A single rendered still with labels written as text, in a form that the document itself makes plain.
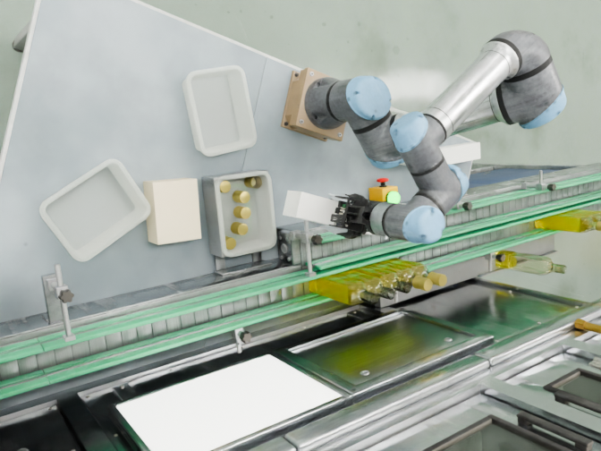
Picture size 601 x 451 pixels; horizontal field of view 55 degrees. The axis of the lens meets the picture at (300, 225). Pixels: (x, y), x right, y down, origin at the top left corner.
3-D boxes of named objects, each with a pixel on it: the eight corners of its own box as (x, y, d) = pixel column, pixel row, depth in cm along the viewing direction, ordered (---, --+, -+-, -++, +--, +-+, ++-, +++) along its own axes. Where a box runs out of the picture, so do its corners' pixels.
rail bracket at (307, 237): (292, 272, 164) (317, 280, 153) (287, 215, 161) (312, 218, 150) (300, 270, 165) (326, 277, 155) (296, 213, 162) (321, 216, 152)
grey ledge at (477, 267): (361, 302, 193) (384, 310, 183) (359, 276, 191) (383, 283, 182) (533, 248, 244) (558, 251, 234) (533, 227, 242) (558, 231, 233)
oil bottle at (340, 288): (308, 292, 168) (355, 308, 151) (307, 273, 167) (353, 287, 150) (324, 287, 171) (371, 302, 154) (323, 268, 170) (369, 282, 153)
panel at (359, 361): (108, 417, 128) (163, 490, 100) (106, 404, 128) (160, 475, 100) (402, 315, 177) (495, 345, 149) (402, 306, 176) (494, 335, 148)
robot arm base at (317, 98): (306, 73, 165) (325, 69, 157) (348, 81, 174) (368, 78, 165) (302, 126, 167) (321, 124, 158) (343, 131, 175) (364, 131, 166)
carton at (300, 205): (287, 190, 140) (301, 191, 135) (361, 209, 153) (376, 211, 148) (282, 215, 139) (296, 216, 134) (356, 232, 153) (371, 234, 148)
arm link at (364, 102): (349, 71, 161) (381, 63, 150) (371, 111, 167) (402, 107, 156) (321, 94, 157) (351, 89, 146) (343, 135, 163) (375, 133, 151)
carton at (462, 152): (422, 149, 206) (435, 149, 201) (467, 142, 219) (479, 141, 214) (423, 166, 207) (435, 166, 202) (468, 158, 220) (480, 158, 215)
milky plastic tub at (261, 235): (210, 254, 163) (224, 259, 156) (201, 176, 159) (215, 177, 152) (263, 243, 173) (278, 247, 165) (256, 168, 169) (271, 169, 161)
